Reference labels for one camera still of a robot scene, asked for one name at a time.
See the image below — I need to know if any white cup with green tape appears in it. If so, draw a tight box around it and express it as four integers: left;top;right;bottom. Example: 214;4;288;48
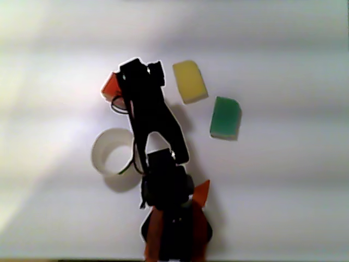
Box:
91;128;143;177

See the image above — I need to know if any thin black cable bundle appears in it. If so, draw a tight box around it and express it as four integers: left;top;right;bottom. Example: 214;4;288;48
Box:
110;94;147;176

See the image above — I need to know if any green and white sponge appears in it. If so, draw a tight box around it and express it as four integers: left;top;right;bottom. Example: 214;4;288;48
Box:
209;96;243;141

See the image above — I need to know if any orange tape strip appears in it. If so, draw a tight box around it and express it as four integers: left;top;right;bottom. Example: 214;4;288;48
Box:
191;179;211;209

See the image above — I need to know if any yellow and white sponge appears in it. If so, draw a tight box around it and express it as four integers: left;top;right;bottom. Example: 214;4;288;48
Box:
172;59;209;105

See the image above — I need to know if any red and white sponge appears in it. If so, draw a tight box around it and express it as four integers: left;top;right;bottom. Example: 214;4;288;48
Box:
100;70;125;104

